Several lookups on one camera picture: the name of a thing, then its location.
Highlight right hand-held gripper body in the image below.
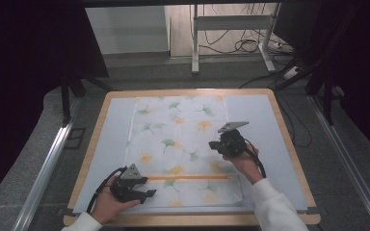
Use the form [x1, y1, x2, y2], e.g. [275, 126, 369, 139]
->
[217, 120, 250, 158]

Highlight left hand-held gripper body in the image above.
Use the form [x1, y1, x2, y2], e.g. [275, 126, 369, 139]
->
[110, 163, 143, 204]

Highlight white leaf-print cloth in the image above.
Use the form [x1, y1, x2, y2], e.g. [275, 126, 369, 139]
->
[123, 95, 244, 208]

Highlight person's left hand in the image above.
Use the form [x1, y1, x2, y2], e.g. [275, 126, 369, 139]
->
[91, 175, 141, 225]

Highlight person's right hand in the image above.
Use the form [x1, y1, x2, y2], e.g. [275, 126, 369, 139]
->
[223, 142, 264, 186]

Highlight pale blue table mat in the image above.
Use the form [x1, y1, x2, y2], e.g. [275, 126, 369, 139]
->
[72, 94, 308, 215]

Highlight wooden-edged table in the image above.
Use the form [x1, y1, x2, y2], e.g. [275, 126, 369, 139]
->
[63, 89, 322, 227]

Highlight black floor plate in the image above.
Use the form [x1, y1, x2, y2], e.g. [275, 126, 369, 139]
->
[64, 127, 87, 150]

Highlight white power strip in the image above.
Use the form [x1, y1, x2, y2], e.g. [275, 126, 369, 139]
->
[282, 65, 302, 80]

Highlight black metal stand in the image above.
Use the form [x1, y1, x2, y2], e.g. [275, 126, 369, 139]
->
[61, 70, 114, 127]
[275, 6, 346, 126]

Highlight white cabinet panel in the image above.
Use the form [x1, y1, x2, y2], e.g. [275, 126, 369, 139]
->
[85, 5, 172, 56]

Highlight dark curtain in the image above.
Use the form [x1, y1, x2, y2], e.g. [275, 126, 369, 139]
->
[273, 0, 370, 163]
[0, 0, 110, 210]

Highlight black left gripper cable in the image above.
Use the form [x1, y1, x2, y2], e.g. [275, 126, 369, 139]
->
[86, 167, 128, 215]

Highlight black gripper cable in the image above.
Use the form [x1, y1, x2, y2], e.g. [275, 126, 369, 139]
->
[244, 138, 268, 179]
[86, 167, 128, 215]

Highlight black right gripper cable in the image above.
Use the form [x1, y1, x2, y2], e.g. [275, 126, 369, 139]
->
[244, 138, 268, 179]

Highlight long black floor cable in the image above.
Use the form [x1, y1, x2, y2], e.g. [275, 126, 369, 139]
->
[239, 57, 313, 148]

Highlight aluminium floor rail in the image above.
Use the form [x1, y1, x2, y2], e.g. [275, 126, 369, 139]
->
[307, 94, 370, 231]
[13, 95, 82, 231]

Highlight tangled black floor cables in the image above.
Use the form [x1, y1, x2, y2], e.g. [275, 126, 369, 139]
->
[198, 3, 292, 56]

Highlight white metal desk frame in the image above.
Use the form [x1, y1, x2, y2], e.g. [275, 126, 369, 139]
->
[191, 3, 282, 75]

